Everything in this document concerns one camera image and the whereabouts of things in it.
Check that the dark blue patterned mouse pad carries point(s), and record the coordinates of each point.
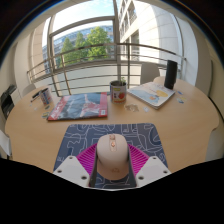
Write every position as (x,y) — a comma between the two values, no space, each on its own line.
(83,135)

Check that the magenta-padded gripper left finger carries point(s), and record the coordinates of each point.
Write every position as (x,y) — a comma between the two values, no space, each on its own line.
(71,168)

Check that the white chair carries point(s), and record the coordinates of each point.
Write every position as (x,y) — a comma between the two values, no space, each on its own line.
(5,143)
(29,90)
(149,73)

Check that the black printer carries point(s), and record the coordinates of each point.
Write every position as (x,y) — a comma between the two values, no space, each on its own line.
(7,101)

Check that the tin can plant pot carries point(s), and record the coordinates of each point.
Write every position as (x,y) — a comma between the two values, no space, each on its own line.
(118,93)

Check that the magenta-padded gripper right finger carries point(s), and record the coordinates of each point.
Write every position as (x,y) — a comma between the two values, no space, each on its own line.
(151,168)

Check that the small printed can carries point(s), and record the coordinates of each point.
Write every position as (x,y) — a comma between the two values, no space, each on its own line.
(46,97)

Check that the black cylindrical speaker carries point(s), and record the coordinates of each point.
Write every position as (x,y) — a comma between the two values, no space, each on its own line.
(170,75)

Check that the light illustrated book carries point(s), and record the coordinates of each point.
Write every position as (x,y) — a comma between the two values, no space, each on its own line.
(151,95)

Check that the beige computer mouse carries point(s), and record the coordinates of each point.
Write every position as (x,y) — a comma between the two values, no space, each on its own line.
(112,158)

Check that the metal window railing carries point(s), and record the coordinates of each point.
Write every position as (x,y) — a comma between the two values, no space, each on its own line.
(100,63)

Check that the red magazine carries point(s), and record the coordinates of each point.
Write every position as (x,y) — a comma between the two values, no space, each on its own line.
(78,106)

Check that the black pen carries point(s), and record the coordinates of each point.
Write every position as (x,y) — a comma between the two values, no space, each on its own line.
(36,96)

